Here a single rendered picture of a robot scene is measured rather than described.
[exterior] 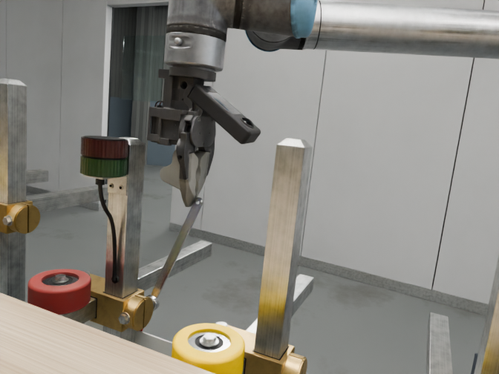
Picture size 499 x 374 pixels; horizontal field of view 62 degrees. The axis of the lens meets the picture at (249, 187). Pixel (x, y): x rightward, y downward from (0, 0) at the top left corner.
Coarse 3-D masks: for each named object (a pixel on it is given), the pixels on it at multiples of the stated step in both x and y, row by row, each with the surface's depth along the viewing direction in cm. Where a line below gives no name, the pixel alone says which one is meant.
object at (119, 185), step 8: (88, 136) 55; (96, 136) 56; (104, 136) 58; (88, 176) 55; (96, 184) 55; (104, 184) 56; (112, 184) 59; (120, 184) 59; (112, 192) 59; (120, 192) 59; (104, 200) 57; (104, 208) 57; (112, 224) 59; (112, 232) 59; (112, 240) 59; (112, 272) 61; (112, 280) 61
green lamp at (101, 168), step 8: (80, 160) 54; (88, 160) 53; (96, 160) 53; (104, 160) 53; (112, 160) 53; (120, 160) 54; (80, 168) 54; (88, 168) 53; (96, 168) 53; (104, 168) 53; (112, 168) 54; (120, 168) 55; (96, 176) 53; (104, 176) 53; (112, 176) 54; (120, 176) 55
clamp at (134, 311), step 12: (96, 276) 68; (96, 288) 64; (108, 300) 61; (120, 300) 61; (132, 300) 61; (144, 300) 62; (96, 312) 63; (108, 312) 62; (120, 312) 61; (132, 312) 60; (144, 312) 62; (108, 324) 62; (120, 324) 61; (132, 324) 60; (144, 324) 63
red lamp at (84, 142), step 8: (88, 144) 53; (96, 144) 52; (104, 144) 53; (112, 144) 53; (120, 144) 54; (80, 152) 54; (88, 152) 53; (96, 152) 53; (104, 152) 53; (112, 152) 53; (120, 152) 54
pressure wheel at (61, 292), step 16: (48, 272) 59; (64, 272) 60; (80, 272) 60; (32, 288) 54; (48, 288) 54; (64, 288) 54; (80, 288) 56; (32, 304) 54; (48, 304) 54; (64, 304) 54; (80, 304) 56
